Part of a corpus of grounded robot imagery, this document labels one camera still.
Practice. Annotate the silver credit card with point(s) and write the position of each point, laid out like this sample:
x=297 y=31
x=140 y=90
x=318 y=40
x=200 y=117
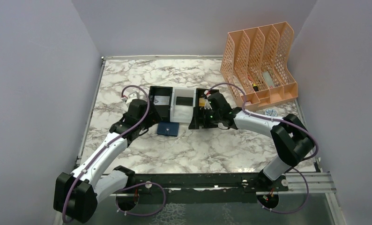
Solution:
x=161 y=100

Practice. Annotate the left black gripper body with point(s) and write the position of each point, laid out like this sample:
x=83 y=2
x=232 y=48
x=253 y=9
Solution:
x=156 y=109

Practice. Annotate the black credit card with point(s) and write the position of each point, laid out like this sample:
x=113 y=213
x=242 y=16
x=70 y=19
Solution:
x=185 y=101

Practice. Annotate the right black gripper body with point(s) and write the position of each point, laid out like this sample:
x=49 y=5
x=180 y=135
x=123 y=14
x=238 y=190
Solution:
x=203 y=115

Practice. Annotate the grey box in organizer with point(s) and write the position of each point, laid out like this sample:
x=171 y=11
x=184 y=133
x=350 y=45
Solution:
x=267 y=77

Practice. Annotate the yellow black item in organizer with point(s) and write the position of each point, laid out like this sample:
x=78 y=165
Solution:
x=255 y=87

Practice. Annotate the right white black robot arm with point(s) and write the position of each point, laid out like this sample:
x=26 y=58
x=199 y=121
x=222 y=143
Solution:
x=291 y=139

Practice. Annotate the orange plastic file organizer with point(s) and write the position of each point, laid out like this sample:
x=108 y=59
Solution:
x=250 y=52

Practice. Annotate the black white three-compartment tray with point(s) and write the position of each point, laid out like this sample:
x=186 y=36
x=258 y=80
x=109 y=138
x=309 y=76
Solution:
x=176 y=113

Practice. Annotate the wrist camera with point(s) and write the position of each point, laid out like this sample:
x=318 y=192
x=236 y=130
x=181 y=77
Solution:
x=207 y=105
x=131 y=97

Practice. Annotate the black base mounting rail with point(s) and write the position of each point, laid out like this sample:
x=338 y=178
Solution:
x=201 y=183

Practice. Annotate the gold credit card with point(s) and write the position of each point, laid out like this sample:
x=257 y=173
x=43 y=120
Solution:
x=202 y=102

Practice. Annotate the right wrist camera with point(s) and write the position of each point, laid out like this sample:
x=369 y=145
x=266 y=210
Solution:
x=207 y=105

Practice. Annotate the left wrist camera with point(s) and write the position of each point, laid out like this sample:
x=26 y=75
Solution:
x=131 y=97

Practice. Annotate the navy blue card holder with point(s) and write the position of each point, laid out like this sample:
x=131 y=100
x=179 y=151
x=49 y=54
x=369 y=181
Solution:
x=168 y=129

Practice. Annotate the small white blue jar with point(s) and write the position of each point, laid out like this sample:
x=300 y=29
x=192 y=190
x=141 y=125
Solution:
x=270 y=112

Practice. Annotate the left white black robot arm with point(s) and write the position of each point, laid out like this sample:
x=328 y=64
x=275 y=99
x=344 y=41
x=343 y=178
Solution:
x=78 y=193

